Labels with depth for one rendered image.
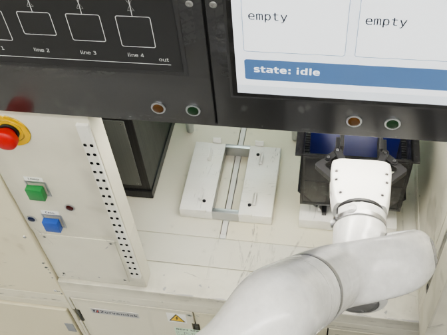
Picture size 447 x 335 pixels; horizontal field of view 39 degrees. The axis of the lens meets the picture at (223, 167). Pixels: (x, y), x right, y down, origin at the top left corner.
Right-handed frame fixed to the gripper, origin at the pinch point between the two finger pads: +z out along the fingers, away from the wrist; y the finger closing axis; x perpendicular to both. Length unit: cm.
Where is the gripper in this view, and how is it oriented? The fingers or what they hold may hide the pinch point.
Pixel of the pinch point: (360, 143)
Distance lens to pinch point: 114.9
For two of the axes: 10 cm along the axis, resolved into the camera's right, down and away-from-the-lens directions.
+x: -0.7, -6.3, -7.7
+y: 9.9, 0.7, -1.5
